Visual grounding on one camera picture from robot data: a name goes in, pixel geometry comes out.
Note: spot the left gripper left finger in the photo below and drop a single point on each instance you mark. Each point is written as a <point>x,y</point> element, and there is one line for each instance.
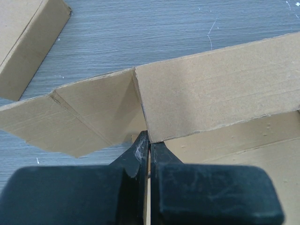
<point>114,194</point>

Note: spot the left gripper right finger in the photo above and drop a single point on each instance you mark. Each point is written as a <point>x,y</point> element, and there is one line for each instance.
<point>206,194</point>

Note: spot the brown cardboard box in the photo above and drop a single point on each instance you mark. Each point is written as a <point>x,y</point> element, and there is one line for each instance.
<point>235,105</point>
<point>28,29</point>

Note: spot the folded brown cardboard box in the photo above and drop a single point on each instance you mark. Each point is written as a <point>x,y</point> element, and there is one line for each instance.
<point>28,29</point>

